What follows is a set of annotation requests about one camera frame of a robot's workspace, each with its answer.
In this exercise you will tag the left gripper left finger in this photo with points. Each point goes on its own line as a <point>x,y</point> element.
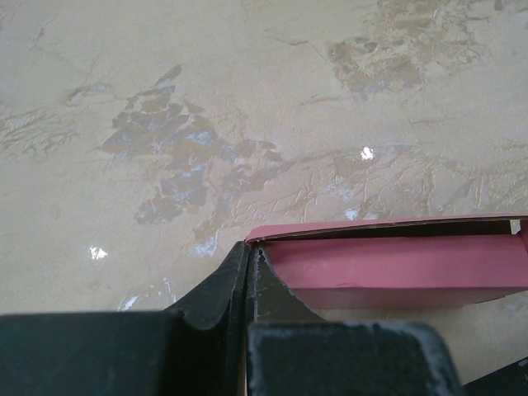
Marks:
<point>193,347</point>

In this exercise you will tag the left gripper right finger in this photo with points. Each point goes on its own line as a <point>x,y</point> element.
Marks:
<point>293,351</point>

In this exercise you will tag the pink paper box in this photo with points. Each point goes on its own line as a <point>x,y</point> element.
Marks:
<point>421,263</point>

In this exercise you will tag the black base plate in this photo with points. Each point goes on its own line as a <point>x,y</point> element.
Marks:
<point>511,380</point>

